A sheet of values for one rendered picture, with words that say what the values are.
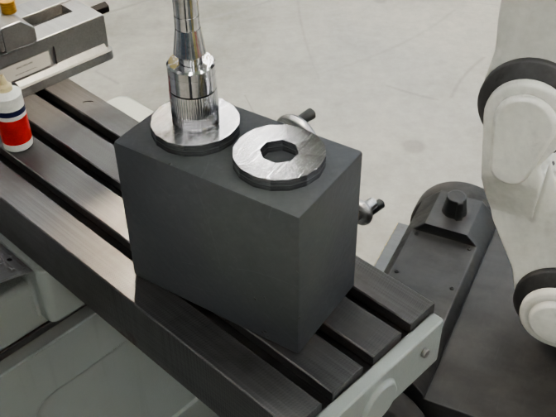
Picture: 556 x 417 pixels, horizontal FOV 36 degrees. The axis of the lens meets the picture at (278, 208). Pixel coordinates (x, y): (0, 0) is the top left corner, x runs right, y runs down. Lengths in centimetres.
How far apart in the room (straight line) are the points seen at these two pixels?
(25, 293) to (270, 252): 46
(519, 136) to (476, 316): 44
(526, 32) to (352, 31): 235
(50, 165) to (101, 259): 21
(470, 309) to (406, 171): 126
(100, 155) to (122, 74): 208
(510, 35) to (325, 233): 44
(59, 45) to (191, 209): 55
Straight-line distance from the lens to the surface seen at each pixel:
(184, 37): 81
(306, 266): 82
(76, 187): 113
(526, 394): 142
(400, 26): 352
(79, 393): 137
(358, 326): 93
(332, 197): 82
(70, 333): 127
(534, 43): 116
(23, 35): 131
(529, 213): 130
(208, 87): 83
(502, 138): 118
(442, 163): 278
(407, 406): 136
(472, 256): 159
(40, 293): 118
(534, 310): 136
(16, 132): 120
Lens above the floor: 165
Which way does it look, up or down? 40 degrees down
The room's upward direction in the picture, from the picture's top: 1 degrees counter-clockwise
